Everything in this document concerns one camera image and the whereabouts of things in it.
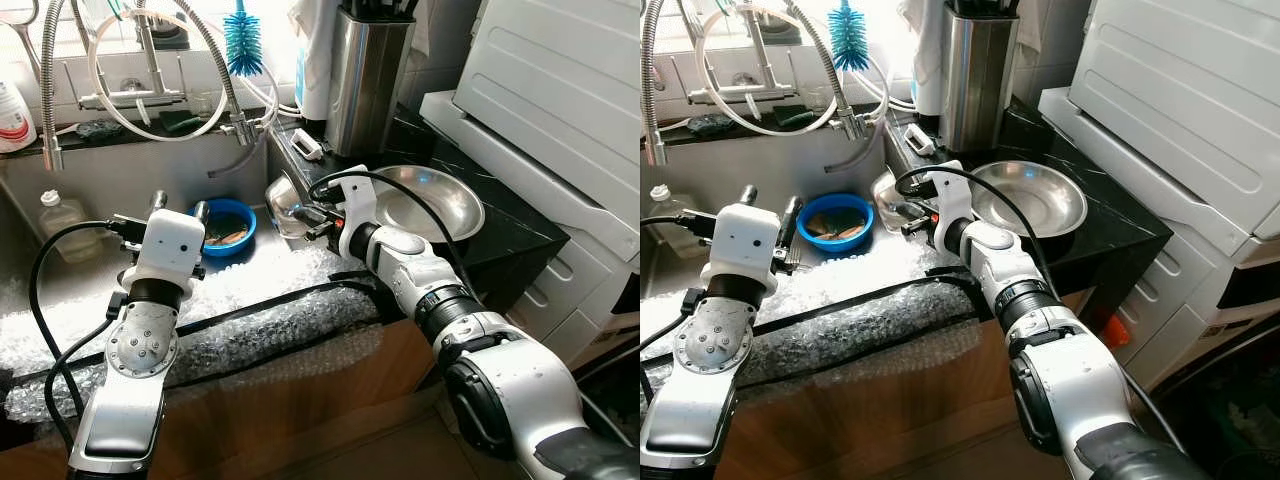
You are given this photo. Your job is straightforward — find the small steel bowl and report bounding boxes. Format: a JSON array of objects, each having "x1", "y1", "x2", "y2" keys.
[
  {"x1": 265, "y1": 172, "x2": 313, "y2": 241},
  {"x1": 870, "y1": 167, "x2": 916, "y2": 233}
]

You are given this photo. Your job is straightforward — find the large steel plate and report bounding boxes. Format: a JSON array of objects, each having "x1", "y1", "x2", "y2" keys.
[
  {"x1": 370, "y1": 165, "x2": 486, "y2": 244},
  {"x1": 970, "y1": 160, "x2": 1089, "y2": 239}
]

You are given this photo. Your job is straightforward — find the steel kitchen sink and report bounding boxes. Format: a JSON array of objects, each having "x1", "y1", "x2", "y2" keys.
[
  {"x1": 0, "y1": 140, "x2": 346, "y2": 336},
  {"x1": 640, "y1": 135, "x2": 956, "y2": 331}
]

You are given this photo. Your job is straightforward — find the blue plastic bowl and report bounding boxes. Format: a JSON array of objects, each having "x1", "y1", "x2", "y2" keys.
[
  {"x1": 195, "y1": 198, "x2": 258, "y2": 258},
  {"x1": 796, "y1": 193, "x2": 875, "y2": 256}
]

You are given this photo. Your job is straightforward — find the steel tap with crossbar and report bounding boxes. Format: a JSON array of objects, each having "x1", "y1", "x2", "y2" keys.
[
  {"x1": 688, "y1": 8, "x2": 801, "y2": 109},
  {"x1": 78, "y1": 10, "x2": 191, "y2": 116}
]

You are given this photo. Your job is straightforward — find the white bottle with blue label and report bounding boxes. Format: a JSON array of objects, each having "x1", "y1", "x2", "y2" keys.
[
  {"x1": 295, "y1": 45, "x2": 331, "y2": 121},
  {"x1": 912, "y1": 45, "x2": 943, "y2": 116}
]

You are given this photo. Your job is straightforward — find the white looped water tube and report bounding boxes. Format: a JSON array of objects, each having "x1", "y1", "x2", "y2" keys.
[
  {"x1": 695, "y1": 5, "x2": 916, "y2": 139},
  {"x1": 88, "y1": 8, "x2": 301, "y2": 143}
]

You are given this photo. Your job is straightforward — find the steel knife block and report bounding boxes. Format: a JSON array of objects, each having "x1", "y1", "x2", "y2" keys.
[
  {"x1": 325, "y1": 0, "x2": 416, "y2": 159},
  {"x1": 938, "y1": 0, "x2": 1021, "y2": 153}
]

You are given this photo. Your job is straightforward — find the steel gooseneck spring faucet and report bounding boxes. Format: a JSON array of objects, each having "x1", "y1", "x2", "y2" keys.
[
  {"x1": 750, "y1": 0, "x2": 883, "y2": 143},
  {"x1": 135, "y1": 0, "x2": 268, "y2": 148}
]

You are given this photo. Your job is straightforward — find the wooden base cabinet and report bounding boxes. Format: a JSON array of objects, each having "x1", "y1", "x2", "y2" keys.
[
  {"x1": 715, "y1": 310, "x2": 1021, "y2": 480},
  {"x1": 0, "y1": 320, "x2": 441, "y2": 480}
]

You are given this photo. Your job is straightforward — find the white and red detergent bottle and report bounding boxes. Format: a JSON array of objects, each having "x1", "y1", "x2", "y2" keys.
[{"x1": 0, "y1": 80, "x2": 39, "y2": 153}]

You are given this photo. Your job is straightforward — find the blue bottle brush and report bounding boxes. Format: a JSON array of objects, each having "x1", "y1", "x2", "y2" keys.
[
  {"x1": 828, "y1": 0, "x2": 871, "y2": 73},
  {"x1": 222, "y1": 0, "x2": 265, "y2": 78}
]

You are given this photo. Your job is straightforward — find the white hanging cloth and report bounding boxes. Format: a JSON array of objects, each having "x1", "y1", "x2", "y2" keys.
[
  {"x1": 290, "y1": 0, "x2": 341, "y2": 56},
  {"x1": 900, "y1": 0, "x2": 946, "y2": 51}
]

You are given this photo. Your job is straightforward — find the white washing machine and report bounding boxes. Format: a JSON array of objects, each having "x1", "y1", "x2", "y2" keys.
[
  {"x1": 420, "y1": 90, "x2": 641, "y2": 371},
  {"x1": 1038, "y1": 87, "x2": 1280, "y2": 391}
]

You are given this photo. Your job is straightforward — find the white ribbed appliance panel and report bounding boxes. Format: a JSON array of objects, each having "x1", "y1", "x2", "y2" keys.
[
  {"x1": 1068, "y1": 0, "x2": 1280, "y2": 226},
  {"x1": 452, "y1": 0, "x2": 641, "y2": 221}
]

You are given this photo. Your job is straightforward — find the dark green crate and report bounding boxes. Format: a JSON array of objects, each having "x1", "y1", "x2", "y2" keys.
[{"x1": 1160, "y1": 370, "x2": 1280, "y2": 480}]

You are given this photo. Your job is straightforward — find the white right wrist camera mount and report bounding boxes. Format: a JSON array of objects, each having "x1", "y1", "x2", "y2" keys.
[
  {"x1": 335, "y1": 165, "x2": 379, "y2": 263},
  {"x1": 930, "y1": 160, "x2": 973, "y2": 256}
]

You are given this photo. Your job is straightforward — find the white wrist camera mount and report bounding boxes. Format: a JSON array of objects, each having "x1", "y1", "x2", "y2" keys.
[
  {"x1": 703, "y1": 202, "x2": 783, "y2": 291},
  {"x1": 125, "y1": 208, "x2": 207, "y2": 296},
  {"x1": 335, "y1": 165, "x2": 379, "y2": 263},
  {"x1": 930, "y1": 160, "x2": 973, "y2": 256}
]

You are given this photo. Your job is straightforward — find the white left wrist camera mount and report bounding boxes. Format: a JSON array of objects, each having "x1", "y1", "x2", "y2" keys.
[
  {"x1": 125, "y1": 208, "x2": 207, "y2": 296},
  {"x1": 703, "y1": 202, "x2": 783, "y2": 291}
]

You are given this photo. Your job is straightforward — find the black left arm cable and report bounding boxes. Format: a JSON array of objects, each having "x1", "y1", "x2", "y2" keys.
[
  {"x1": 28, "y1": 213, "x2": 151, "y2": 456},
  {"x1": 640, "y1": 210, "x2": 716, "y2": 401}
]

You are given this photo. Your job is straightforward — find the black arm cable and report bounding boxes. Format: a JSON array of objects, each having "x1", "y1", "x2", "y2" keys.
[
  {"x1": 308, "y1": 168, "x2": 476, "y2": 296},
  {"x1": 893, "y1": 165, "x2": 1061, "y2": 291},
  {"x1": 28, "y1": 213, "x2": 151, "y2": 456},
  {"x1": 640, "y1": 210, "x2": 716, "y2": 401}
]

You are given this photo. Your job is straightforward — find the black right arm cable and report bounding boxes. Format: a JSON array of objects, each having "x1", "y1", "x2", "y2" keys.
[
  {"x1": 308, "y1": 168, "x2": 476, "y2": 296},
  {"x1": 893, "y1": 165, "x2": 1061, "y2": 291}
]

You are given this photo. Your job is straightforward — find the steel spring sprayer hose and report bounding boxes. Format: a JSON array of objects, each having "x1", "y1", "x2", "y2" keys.
[
  {"x1": 643, "y1": 0, "x2": 669, "y2": 168},
  {"x1": 40, "y1": 0, "x2": 83, "y2": 173}
]

